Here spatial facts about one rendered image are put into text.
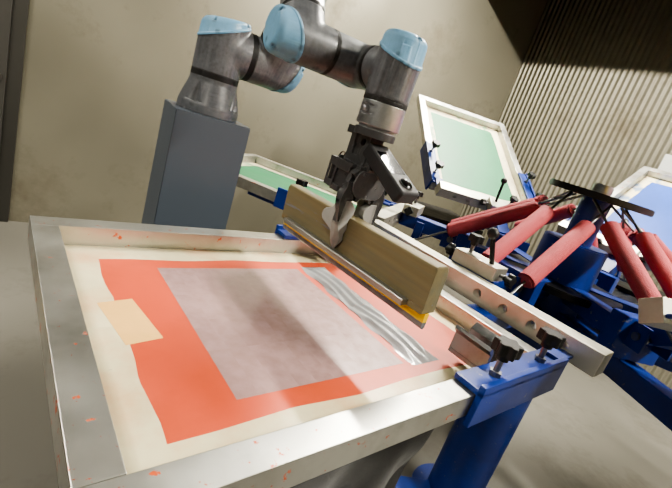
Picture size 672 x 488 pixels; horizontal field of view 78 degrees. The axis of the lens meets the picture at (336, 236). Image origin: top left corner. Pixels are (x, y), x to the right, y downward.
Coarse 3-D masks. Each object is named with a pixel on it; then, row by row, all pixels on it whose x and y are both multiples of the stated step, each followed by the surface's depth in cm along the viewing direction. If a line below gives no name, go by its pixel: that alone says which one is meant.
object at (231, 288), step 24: (120, 264) 69; (144, 264) 72; (168, 264) 75; (192, 264) 78; (216, 264) 81; (240, 264) 85; (264, 264) 89; (288, 264) 93; (312, 264) 97; (120, 288) 63; (144, 288) 65; (168, 288) 67; (192, 288) 69; (216, 288) 72; (240, 288) 75; (264, 288) 78; (288, 288) 81; (312, 288) 84; (360, 288) 93; (144, 312) 59; (168, 312) 61; (192, 312) 62; (216, 312) 65; (240, 312) 67; (264, 312) 69; (288, 312) 72
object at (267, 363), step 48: (192, 336) 57; (240, 336) 60; (288, 336) 64; (336, 336) 69; (432, 336) 81; (144, 384) 46; (192, 384) 48; (240, 384) 51; (288, 384) 54; (336, 384) 57; (384, 384) 60; (192, 432) 42
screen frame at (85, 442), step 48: (48, 240) 62; (96, 240) 73; (144, 240) 78; (192, 240) 83; (240, 240) 90; (288, 240) 98; (48, 288) 51; (48, 336) 43; (48, 384) 41; (96, 384) 39; (96, 432) 35; (288, 432) 41; (336, 432) 43; (384, 432) 47; (96, 480) 31; (144, 480) 32; (192, 480) 33; (240, 480) 35; (288, 480) 39
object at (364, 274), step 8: (288, 224) 83; (296, 224) 82; (304, 232) 79; (312, 240) 77; (320, 240) 76; (320, 248) 75; (328, 248) 73; (336, 256) 71; (344, 256) 71; (344, 264) 69; (352, 264) 68; (360, 272) 66; (368, 272) 67; (368, 280) 65; (376, 280) 64; (376, 288) 64; (384, 288) 62; (392, 288) 63; (392, 296) 61; (400, 296) 60; (400, 304) 60
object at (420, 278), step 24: (288, 192) 86; (312, 192) 83; (288, 216) 85; (312, 216) 79; (360, 240) 69; (384, 240) 64; (360, 264) 68; (384, 264) 64; (408, 264) 61; (432, 264) 58; (408, 288) 60; (432, 288) 58; (432, 312) 60
